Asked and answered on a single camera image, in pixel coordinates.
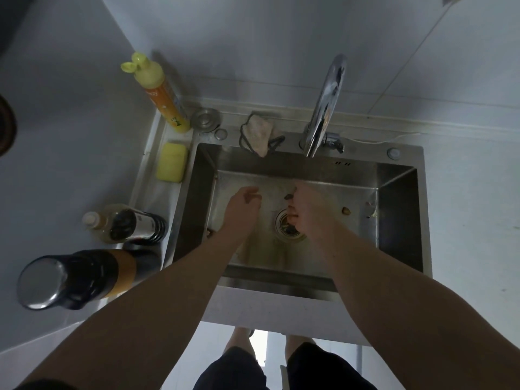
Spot person's leg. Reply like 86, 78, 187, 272
284, 334, 317, 360
223, 327, 257, 359

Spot person's right forearm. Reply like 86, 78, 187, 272
311, 225, 520, 390

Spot person's left hand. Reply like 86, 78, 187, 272
221, 185, 263, 241

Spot chrome faucet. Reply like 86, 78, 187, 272
300, 53, 348, 158

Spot white cable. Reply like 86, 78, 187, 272
344, 131, 424, 145

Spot round metal sink cap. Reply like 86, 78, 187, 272
190, 107, 222, 130

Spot dark round object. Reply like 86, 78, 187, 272
0, 95, 18, 157

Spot person's left leg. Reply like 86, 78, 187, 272
223, 327, 257, 359

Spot yellow sponge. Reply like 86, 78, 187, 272
155, 142, 189, 183

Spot person's right leg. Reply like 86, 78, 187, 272
284, 334, 317, 360

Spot yellow dish soap bottle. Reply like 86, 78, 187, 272
120, 52, 192, 134

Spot metal drain strainer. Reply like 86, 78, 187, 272
275, 209, 308, 242

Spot person's right hand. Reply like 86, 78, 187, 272
286, 183, 342, 241

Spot stainless steel sink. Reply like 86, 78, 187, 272
164, 139, 434, 303

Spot beige dishcloth with dark trim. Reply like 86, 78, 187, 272
238, 113, 286, 158

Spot dark bottle with silver cap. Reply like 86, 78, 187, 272
17, 248, 161, 311

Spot person's left forearm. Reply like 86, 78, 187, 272
16, 228, 261, 390

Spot clear bottle with black label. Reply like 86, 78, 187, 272
82, 204, 168, 246

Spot person's black shorts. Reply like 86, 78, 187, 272
193, 342, 379, 390

